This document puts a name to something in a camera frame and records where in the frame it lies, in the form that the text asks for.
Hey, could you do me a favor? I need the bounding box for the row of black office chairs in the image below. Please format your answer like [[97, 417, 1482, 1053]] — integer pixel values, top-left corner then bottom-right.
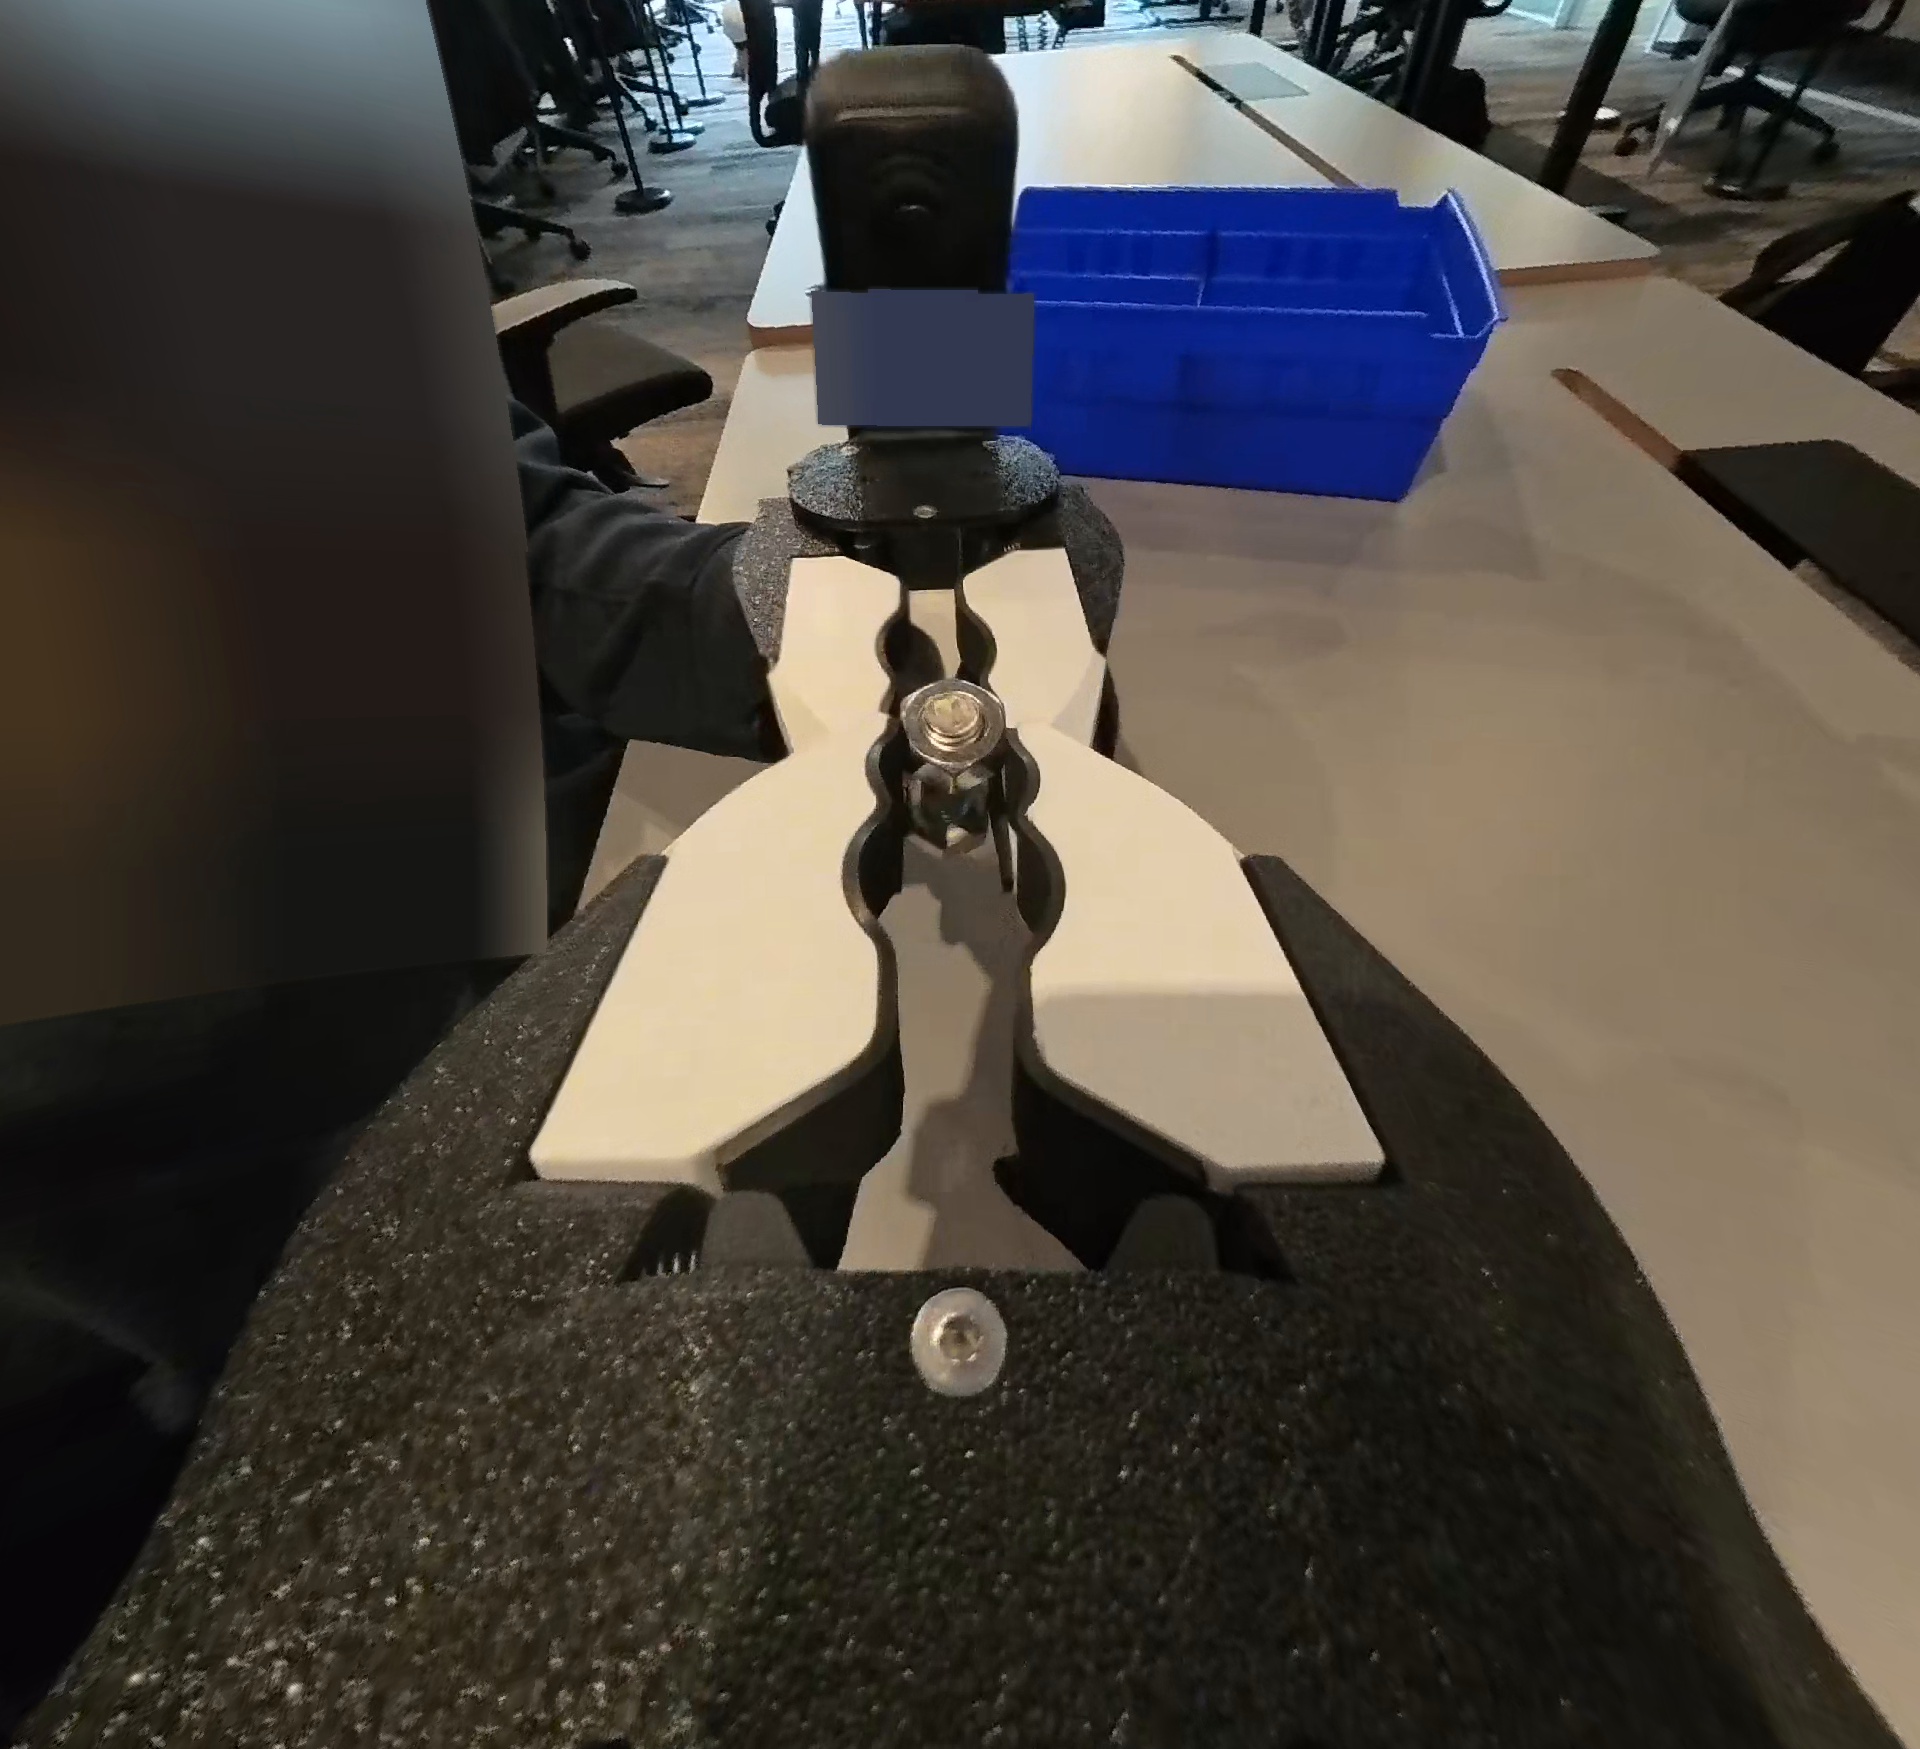
[[398, 0, 843, 280]]

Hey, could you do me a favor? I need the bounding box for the blue bin with black divider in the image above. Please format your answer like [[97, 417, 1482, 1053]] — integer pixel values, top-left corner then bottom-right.
[[1007, 183, 1509, 501]]

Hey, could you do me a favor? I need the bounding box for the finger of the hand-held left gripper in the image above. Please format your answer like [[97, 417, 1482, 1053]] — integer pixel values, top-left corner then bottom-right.
[[767, 555, 910, 756], [950, 552, 1114, 754]]

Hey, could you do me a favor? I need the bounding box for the black office chair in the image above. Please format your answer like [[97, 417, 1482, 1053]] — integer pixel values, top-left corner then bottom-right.
[[1620, 0, 1897, 204], [493, 277, 716, 491], [1723, 190, 1920, 395]]

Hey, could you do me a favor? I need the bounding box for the silver nut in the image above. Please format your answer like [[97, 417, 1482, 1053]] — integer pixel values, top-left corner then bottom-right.
[[900, 679, 1002, 771]]

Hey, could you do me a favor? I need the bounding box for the silver hex bolt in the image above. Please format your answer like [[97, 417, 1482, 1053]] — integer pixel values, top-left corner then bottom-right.
[[902, 690, 997, 860]]

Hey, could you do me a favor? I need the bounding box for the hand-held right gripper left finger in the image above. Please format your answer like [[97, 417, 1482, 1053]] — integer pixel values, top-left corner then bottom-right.
[[530, 722, 905, 1192]]

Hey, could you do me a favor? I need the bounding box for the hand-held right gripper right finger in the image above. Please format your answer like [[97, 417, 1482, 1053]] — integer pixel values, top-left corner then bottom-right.
[[1007, 724, 1388, 1196]]

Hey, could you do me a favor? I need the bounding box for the person's left forearm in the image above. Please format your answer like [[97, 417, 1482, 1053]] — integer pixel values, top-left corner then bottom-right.
[[509, 399, 787, 763]]

